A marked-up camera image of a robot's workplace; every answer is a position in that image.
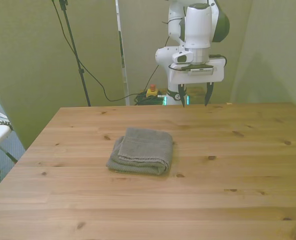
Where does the grey terry towel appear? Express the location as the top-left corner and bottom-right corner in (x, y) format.
(105, 127), (175, 176)

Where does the green coiled cable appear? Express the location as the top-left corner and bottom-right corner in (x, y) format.
(133, 92), (167, 106)

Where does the yellow emergency stop button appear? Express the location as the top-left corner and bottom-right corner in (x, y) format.
(146, 84), (159, 99)

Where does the black tripod stand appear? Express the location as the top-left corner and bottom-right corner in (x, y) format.
(58, 0), (92, 107)

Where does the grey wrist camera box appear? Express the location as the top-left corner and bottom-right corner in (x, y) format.
(186, 65), (216, 76)

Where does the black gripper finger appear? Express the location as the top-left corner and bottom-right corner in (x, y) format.
(204, 81), (214, 107)
(178, 83), (187, 109)

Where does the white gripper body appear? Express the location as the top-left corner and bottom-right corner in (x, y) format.
(169, 57), (225, 85)

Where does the white vertical panel strip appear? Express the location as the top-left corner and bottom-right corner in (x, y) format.
(115, 0), (131, 106)

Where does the black hanging cable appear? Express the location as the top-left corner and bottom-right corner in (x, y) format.
(51, 0), (148, 102)

